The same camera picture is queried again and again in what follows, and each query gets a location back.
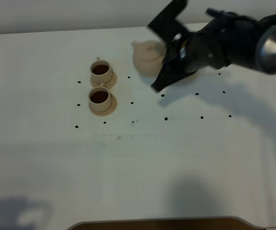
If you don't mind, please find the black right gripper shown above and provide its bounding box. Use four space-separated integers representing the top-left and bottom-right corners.
147 0 270 92

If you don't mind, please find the beige teapot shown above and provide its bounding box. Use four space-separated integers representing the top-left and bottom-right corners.
131 41 166 78

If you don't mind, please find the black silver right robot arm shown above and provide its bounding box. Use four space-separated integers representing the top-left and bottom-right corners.
148 0 276 92

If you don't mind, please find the beige teapot saucer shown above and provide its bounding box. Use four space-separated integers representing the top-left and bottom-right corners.
175 72 199 85

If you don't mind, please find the beige rear saucer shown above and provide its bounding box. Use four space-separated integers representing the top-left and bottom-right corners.
90 71 117 89

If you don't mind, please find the beige rear teacup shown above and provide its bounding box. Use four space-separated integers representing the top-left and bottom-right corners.
90 57 113 84

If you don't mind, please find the beige teacup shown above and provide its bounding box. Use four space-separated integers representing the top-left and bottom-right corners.
88 86 112 112
90 57 113 84

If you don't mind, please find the beige front saucer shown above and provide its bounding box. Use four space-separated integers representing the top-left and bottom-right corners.
89 94 117 116

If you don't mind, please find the beige front teacup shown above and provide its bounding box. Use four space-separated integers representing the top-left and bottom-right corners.
88 86 112 112

